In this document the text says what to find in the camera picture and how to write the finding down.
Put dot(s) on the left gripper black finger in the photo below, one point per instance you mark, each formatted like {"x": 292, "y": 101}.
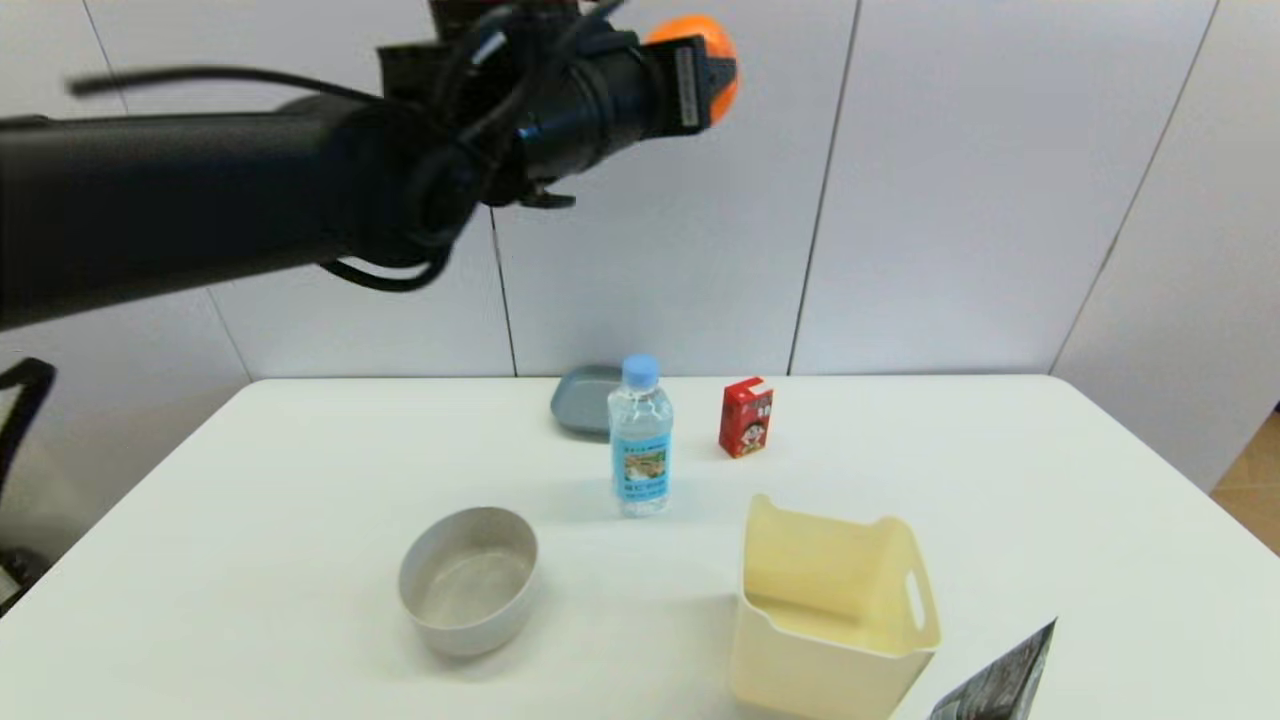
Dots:
{"x": 685, "y": 90}

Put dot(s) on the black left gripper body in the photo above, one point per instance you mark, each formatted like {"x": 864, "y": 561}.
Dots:
{"x": 600, "y": 100}

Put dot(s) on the orange fruit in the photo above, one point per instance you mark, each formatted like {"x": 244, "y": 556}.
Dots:
{"x": 715, "y": 40}

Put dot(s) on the cream plastic storage basket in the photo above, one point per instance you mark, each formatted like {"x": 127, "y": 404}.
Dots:
{"x": 830, "y": 590}

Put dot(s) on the blue-grey plate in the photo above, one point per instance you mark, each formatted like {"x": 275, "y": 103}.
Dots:
{"x": 582, "y": 400}

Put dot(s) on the red milk carton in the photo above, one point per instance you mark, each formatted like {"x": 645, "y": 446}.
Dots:
{"x": 745, "y": 420}

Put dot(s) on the clear water bottle blue label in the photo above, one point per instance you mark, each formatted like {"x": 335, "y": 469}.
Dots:
{"x": 640, "y": 450}

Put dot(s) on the grey round bowl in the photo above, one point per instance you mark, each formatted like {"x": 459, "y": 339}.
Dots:
{"x": 468, "y": 585}

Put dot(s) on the dark object on floor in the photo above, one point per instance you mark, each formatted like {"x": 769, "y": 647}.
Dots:
{"x": 14, "y": 575}

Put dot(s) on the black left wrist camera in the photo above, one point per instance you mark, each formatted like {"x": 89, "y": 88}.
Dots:
{"x": 410, "y": 70}

